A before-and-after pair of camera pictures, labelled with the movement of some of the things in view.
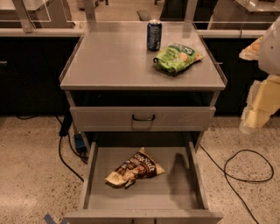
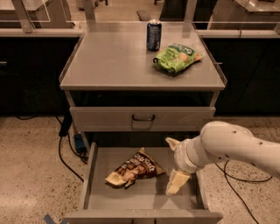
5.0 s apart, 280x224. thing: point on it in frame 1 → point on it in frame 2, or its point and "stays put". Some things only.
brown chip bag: (136, 166) stays put
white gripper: (270, 52) → (181, 157)
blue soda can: (154, 35) stays put
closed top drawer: (140, 119) stays put
